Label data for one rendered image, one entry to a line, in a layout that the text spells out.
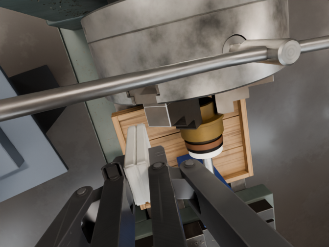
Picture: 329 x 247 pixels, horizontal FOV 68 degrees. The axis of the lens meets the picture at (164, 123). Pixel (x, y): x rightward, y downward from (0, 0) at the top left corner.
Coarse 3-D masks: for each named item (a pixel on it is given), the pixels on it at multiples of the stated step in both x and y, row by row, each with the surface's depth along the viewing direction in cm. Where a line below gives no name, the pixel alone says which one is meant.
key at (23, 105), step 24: (264, 48) 21; (312, 48) 22; (144, 72) 17; (168, 72) 18; (192, 72) 19; (24, 96) 14; (48, 96) 14; (72, 96) 15; (96, 96) 15; (0, 120) 13
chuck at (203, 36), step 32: (160, 32) 27; (192, 32) 26; (224, 32) 27; (256, 32) 28; (288, 32) 33; (96, 64) 36; (128, 64) 30; (160, 64) 28; (256, 64) 29; (128, 96) 33; (160, 96) 30; (192, 96) 29
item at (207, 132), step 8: (200, 104) 48; (208, 104) 43; (208, 112) 43; (208, 120) 43; (216, 120) 43; (200, 128) 43; (208, 128) 43; (216, 128) 44; (184, 136) 46; (192, 136) 44; (200, 136) 44; (208, 136) 44; (216, 136) 44; (192, 144) 46; (200, 144) 45; (208, 144) 45; (216, 144) 45; (192, 152) 47; (200, 152) 46; (208, 152) 45
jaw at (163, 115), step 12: (144, 96) 32; (144, 108) 34; (156, 108) 33; (168, 108) 33; (180, 108) 36; (192, 108) 39; (156, 120) 34; (168, 120) 33; (180, 120) 38; (192, 120) 39
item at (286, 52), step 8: (248, 40) 24; (256, 40) 23; (264, 40) 22; (272, 40) 21; (280, 40) 20; (288, 40) 19; (296, 40) 20; (232, 48) 27; (240, 48) 25; (248, 48) 23; (272, 48) 20; (280, 48) 20; (288, 48) 20; (296, 48) 20; (272, 56) 20; (280, 56) 20; (288, 56) 20; (296, 56) 20; (272, 64) 22; (280, 64) 20; (288, 64) 20
